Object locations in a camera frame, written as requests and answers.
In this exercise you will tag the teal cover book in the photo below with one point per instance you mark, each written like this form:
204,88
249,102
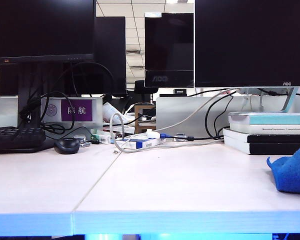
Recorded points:
272,118

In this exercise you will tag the blue cleaning rag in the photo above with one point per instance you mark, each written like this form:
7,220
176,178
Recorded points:
295,175

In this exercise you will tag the black office chair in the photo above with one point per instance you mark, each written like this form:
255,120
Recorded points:
140,87

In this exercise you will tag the black AOC monitor glossy strip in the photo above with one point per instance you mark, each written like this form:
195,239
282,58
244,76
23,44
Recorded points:
168,42

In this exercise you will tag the white crumpled package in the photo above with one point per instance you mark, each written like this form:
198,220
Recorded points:
110,111

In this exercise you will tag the white book with spine text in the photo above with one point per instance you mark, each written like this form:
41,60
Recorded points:
265,129

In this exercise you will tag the black keyboard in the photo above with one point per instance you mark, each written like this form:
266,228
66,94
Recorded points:
12,140

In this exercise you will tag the grey partition panel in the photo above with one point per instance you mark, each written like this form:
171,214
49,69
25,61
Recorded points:
176,112

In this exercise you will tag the frosted grey divider panel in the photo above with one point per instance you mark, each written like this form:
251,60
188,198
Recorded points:
2,112

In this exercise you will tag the small black desk device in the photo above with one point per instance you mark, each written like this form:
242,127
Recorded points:
180,91

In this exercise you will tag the silver monitor stand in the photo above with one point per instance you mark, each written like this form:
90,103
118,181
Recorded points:
289,100

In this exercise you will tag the dark monitor rear panel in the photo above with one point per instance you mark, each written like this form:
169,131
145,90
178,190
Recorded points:
111,50

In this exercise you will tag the wooden shelf box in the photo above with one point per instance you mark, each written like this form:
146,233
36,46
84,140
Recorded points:
136,120

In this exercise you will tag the black AOC monitor silver trim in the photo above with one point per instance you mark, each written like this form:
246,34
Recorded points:
252,40

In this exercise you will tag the black monitor stand column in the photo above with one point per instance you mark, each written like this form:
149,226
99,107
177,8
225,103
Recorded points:
28,80

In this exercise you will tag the ceiling air vent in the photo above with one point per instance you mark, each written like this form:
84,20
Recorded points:
134,52

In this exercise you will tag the white power adapter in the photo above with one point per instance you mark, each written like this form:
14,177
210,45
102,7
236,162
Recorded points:
153,133

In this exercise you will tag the black monitor with orange logo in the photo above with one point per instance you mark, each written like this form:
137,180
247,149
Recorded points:
40,27

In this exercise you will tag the black computer mouse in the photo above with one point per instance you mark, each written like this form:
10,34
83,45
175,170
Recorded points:
66,145

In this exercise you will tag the silver USB stick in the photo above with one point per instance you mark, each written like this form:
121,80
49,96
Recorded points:
85,143

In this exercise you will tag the small white green box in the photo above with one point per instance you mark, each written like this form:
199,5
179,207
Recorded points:
103,138

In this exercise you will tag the white and blue carton box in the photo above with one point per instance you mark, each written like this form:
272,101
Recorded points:
140,143

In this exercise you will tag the purple acrylic name plate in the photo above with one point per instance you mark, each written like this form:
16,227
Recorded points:
76,110

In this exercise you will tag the blue VGA connector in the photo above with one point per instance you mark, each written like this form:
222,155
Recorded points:
165,136

